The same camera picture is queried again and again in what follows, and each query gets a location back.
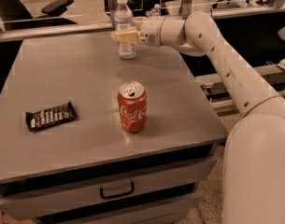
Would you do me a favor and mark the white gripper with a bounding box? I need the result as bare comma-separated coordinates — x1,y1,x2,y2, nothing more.
111,16,164,47

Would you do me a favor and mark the clear blue plastic water bottle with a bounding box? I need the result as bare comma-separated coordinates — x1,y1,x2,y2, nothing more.
114,0,135,60

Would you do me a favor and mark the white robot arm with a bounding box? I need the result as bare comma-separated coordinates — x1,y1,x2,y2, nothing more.
112,12,285,224

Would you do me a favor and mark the small clear bottle behind glass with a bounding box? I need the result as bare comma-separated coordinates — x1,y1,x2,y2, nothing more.
146,4,161,17

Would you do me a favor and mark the red coke can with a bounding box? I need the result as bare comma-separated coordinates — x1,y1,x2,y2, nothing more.
117,81,147,133

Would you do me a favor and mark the black chocolate bar wrapper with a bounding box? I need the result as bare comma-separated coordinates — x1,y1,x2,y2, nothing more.
25,102,78,132

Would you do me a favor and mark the black office chair left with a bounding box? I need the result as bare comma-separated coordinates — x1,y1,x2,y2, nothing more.
0,0,75,31

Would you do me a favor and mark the grey top drawer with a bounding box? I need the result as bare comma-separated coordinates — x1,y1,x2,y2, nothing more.
0,157,216,219

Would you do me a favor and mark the grey drawer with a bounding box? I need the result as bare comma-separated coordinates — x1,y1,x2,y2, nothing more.
0,157,216,219
38,185,202,224

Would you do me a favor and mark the grey bottom drawer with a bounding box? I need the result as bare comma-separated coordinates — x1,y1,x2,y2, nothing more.
38,185,202,224

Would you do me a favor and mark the black drawer handle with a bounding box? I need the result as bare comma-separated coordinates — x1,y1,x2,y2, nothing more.
99,181,135,200

